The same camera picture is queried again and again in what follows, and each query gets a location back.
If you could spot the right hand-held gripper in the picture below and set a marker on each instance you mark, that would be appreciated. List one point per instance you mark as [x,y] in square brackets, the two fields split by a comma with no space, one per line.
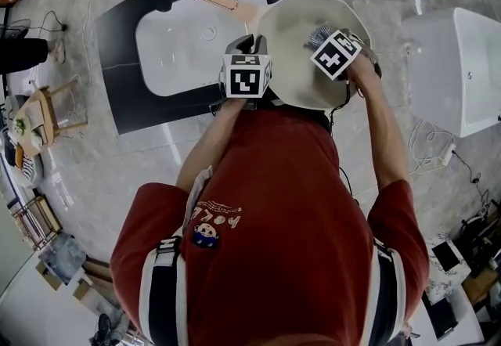
[332,56]

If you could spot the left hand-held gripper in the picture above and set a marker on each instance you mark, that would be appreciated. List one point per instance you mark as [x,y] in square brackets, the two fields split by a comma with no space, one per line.
[244,82]

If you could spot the grey scrubbing cloth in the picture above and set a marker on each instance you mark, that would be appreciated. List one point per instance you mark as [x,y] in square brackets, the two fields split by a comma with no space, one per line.
[319,35]

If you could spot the person's left forearm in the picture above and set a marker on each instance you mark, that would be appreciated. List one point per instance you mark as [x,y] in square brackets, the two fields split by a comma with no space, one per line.
[211,145]

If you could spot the person's right forearm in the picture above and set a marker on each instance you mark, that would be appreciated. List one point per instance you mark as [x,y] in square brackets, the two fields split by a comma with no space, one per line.
[385,129]

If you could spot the white sink basin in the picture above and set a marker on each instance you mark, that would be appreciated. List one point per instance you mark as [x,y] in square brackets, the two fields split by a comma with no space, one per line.
[176,51]

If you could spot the white bathtub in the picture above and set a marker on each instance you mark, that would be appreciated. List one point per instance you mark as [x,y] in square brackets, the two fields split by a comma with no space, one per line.
[458,70]

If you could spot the person's red shirt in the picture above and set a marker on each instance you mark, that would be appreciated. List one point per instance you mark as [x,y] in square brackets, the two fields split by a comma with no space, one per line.
[274,238]

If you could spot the wooden coffee table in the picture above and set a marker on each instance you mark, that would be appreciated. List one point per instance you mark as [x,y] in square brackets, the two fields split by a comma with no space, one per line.
[35,121]

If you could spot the black tablet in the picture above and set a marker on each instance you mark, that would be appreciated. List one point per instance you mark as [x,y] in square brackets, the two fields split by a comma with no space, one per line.
[446,255]
[440,319]

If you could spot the black equipment stand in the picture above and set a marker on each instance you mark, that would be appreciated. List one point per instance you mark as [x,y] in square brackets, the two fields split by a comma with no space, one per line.
[483,235]

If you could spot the potted green plant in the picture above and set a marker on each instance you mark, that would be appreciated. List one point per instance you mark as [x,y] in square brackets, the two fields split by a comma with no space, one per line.
[21,126]

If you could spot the marble pattern table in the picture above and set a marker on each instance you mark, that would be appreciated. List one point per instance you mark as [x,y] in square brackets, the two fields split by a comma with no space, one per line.
[446,285]

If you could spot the wooden shelf rack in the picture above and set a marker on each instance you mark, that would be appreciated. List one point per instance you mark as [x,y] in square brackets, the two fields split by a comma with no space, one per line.
[37,221]

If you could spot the plastic wrapped panel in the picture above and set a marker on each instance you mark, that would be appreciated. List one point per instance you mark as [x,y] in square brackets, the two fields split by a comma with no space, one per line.
[62,258]

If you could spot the black office chair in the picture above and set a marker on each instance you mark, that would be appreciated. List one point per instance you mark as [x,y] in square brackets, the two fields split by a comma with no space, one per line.
[105,330]

